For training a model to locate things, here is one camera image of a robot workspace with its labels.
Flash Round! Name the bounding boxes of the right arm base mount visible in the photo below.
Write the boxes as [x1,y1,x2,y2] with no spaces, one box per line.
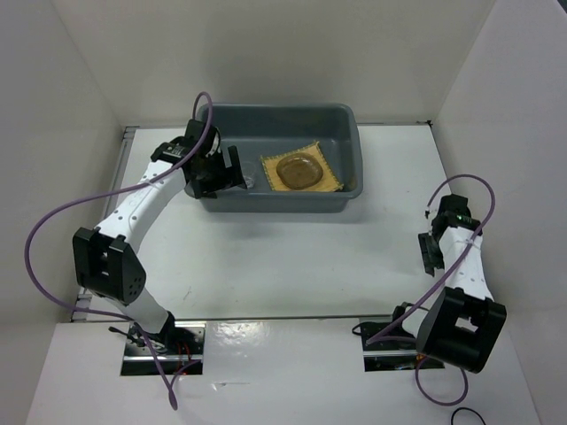
[351,315,423,372]

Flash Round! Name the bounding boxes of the grey plastic bin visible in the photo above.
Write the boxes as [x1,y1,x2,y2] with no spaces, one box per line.
[199,103,363,213]

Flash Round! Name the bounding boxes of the clear glass cup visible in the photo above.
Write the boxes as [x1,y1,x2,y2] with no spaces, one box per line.
[240,161,257,190]

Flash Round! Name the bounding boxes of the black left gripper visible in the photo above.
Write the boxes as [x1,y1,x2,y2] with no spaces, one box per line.
[192,146,246,199]

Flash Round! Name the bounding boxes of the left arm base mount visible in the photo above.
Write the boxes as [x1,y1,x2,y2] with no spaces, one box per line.
[108,321,206,376]

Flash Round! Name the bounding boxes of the black cable loop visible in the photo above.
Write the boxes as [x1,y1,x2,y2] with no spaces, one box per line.
[450,406,488,425]

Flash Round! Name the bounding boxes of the clear glass plate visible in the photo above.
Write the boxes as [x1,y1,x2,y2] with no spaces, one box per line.
[276,152,323,187]
[275,153,324,190]

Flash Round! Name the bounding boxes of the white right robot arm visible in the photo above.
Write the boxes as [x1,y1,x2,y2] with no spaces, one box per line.
[388,195,507,373]

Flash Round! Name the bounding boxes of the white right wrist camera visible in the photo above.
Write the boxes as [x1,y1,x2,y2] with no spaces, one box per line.
[423,207,437,219]

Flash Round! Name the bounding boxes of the yellow bamboo placemat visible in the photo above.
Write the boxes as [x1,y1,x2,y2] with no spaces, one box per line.
[260,140,344,192]

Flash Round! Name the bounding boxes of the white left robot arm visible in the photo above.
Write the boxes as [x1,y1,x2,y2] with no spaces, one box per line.
[72,119,245,354]

